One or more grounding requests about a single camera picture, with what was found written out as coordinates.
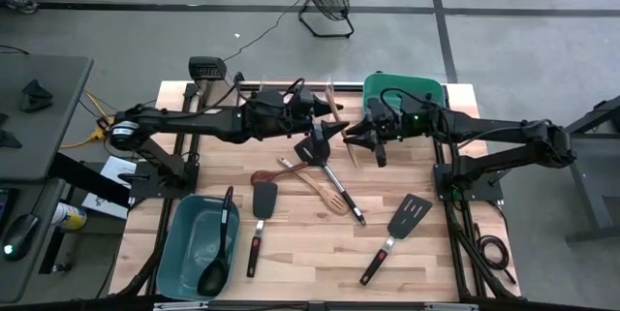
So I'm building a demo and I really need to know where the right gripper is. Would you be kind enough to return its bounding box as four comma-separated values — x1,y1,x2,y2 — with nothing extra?
343,93,413,168

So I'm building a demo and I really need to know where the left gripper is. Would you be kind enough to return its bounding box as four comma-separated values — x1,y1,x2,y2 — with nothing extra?
285,86,351,156

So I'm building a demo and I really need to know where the light wooden spatula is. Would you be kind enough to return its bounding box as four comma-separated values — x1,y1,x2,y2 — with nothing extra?
324,85,360,169

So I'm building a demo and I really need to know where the black slotted spatula steel handle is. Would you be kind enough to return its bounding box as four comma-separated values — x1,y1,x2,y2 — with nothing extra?
294,134,367,228

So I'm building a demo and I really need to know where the bamboo slotted spatula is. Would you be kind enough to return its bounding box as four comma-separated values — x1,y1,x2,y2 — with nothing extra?
277,155,351,217

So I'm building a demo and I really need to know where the dark brown wooden spoon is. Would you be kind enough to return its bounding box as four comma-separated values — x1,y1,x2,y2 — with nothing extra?
250,161,310,186

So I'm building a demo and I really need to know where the black plastic ladle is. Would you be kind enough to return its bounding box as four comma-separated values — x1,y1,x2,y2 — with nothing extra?
196,185,235,298

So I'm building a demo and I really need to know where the green plastic bin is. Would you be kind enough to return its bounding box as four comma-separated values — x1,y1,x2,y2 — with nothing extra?
361,73,447,118

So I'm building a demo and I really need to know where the clear plastic bin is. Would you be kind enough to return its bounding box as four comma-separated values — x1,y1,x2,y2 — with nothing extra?
258,73,336,109

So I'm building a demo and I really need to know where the teal plastic bin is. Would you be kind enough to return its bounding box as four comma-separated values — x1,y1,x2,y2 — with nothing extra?
155,192,241,301

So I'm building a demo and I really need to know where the yellow power strip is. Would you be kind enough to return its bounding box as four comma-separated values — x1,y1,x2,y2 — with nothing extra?
90,115,122,141

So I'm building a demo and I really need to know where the black metal stand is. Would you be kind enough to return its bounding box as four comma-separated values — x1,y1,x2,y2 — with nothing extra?
534,95,620,245

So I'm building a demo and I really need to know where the white paper booklet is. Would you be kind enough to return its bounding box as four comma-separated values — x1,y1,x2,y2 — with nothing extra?
80,155,138,221

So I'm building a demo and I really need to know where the white yellow spray can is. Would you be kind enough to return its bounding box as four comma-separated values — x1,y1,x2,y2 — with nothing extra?
50,202,88,232

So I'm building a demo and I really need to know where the grey side desk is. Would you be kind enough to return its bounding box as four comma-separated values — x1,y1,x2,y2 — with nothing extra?
0,53,94,305

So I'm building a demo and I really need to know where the black angular desk object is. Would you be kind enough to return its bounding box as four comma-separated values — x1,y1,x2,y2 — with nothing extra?
19,78,54,113
0,129,23,150

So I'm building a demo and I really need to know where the black computer mouse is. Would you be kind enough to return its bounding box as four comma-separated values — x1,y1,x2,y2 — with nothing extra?
2,213,40,263

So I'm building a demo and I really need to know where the person's grey sneaker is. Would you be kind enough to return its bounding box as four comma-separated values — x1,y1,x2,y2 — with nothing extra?
0,0,40,15

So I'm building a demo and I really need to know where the black aluminium frame rail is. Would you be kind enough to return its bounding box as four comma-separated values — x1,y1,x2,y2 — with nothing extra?
0,295,620,311
144,82,204,297
236,81,365,93
430,82,522,300

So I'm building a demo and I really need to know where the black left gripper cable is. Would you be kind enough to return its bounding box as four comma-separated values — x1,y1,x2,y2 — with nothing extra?
282,77,307,98

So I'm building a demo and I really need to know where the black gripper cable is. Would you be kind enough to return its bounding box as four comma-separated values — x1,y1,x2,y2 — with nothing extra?
380,86,440,111
282,77,307,98

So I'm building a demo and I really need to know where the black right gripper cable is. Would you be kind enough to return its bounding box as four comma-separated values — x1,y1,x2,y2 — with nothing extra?
380,86,440,111

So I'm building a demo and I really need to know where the black slotted spatula red-black handle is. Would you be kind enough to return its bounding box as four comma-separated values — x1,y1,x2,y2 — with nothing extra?
358,194,434,288

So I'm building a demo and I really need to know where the black solid spatula red-black handle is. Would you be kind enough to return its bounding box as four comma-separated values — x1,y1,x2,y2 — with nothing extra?
245,181,279,279

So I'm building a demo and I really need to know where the black fan power cable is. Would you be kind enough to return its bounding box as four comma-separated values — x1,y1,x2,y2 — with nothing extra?
222,0,309,64

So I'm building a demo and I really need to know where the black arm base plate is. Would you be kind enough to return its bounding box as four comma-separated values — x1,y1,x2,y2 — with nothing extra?
118,160,201,202
433,163,513,204

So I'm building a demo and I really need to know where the coiled black cable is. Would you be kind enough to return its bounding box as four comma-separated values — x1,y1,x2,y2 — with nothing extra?
476,223,518,286

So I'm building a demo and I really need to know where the black floor cable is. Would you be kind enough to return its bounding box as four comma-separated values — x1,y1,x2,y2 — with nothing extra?
77,99,161,150

